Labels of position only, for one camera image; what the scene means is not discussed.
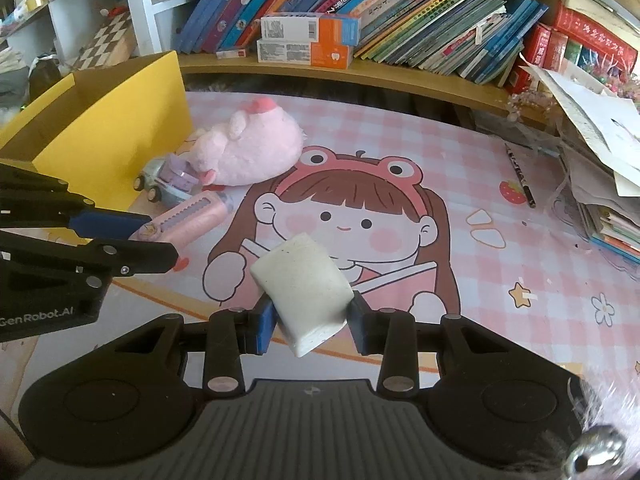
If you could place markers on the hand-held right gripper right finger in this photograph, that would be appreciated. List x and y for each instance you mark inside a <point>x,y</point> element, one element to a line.
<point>358,329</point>

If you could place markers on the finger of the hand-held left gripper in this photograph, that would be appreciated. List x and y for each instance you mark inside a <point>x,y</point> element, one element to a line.
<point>142,257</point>
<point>112,223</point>

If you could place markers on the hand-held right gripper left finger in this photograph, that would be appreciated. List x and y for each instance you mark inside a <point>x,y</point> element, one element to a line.
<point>263,329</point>

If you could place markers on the white eraser block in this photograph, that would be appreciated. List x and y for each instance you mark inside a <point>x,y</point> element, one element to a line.
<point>305,285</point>

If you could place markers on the yellow cardboard box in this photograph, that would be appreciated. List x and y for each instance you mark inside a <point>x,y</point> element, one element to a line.
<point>110,125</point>

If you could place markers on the pink pencil case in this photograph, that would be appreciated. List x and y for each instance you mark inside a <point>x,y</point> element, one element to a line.
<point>186,217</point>

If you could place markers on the pale blue toy car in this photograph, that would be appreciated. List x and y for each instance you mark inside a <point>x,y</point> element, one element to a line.
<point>165,180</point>

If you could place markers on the pink cartoon desk mat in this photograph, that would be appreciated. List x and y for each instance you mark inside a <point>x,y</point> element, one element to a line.
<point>500,270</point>

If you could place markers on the pink plush toy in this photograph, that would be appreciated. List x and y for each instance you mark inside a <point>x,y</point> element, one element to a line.
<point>260,145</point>

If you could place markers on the checkered game board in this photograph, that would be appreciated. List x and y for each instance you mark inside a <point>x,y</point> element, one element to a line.
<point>102,40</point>

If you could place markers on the small white red eraser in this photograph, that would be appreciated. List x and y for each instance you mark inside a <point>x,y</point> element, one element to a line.
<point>231,53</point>

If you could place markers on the white shelf unit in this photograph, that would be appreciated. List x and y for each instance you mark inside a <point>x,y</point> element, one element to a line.
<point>140,5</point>

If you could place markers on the dark pencil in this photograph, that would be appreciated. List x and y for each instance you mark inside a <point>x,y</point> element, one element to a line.
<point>520,175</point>

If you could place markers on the orange and white carton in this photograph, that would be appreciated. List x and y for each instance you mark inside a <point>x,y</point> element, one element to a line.
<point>300,54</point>
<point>310,29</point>

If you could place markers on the wooden shelf board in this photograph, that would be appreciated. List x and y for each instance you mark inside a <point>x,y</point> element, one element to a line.
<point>400,80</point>

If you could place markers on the pink fluffy pompom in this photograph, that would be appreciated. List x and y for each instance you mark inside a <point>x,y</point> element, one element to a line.
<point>607,400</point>

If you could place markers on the silver metal bell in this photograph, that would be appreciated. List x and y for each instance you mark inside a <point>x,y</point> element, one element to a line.
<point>592,452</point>

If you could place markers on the stack of thin books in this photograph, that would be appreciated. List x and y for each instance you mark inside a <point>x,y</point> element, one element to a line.
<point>615,230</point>

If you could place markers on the row of leaning books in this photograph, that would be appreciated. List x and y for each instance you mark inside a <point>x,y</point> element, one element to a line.
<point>425,25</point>

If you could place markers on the pile of loose papers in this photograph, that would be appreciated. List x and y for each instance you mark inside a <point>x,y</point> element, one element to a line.
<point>595,115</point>

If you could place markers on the red thick book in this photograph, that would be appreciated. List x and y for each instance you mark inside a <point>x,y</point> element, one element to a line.
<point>595,35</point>
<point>532,55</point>

